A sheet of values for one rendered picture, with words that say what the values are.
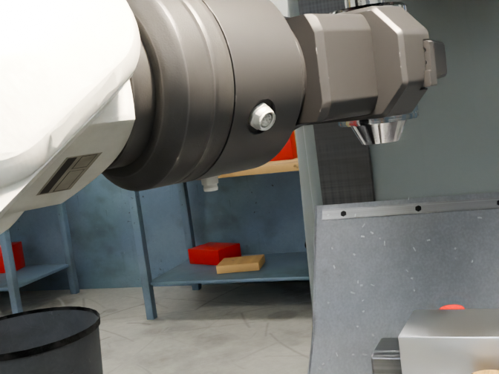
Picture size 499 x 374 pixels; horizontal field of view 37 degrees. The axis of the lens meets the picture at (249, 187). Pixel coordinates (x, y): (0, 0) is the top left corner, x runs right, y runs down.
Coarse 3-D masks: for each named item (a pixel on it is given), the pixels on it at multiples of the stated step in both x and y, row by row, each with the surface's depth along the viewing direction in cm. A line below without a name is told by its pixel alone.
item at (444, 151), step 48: (288, 0) 83; (336, 0) 80; (432, 0) 77; (480, 0) 75; (480, 48) 76; (432, 96) 78; (480, 96) 77; (336, 144) 82; (384, 144) 81; (432, 144) 79; (480, 144) 77; (336, 192) 83; (384, 192) 82; (432, 192) 80; (480, 192) 78
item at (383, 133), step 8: (352, 128) 43; (360, 128) 43; (368, 128) 42; (376, 128) 42; (384, 128) 42; (392, 128) 42; (400, 128) 43; (360, 136) 43; (368, 136) 43; (376, 136) 42; (384, 136) 42; (392, 136) 43; (400, 136) 43; (368, 144) 43
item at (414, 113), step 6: (414, 108) 42; (402, 114) 42; (408, 114) 42; (414, 114) 42; (360, 120) 42; (366, 120) 41; (372, 120) 41; (378, 120) 41; (384, 120) 41; (390, 120) 41; (396, 120) 41; (342, 126) 43; (348, 126) 42
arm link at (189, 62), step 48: (144, 0) 29; (192, 0) 30; (144, 48) 28; (192, 48) 28; (144, 96) 28; (192, 96) 28; (96, 144) 27; (144, 144) 29; (192, 144) 29; (48, 192) 29
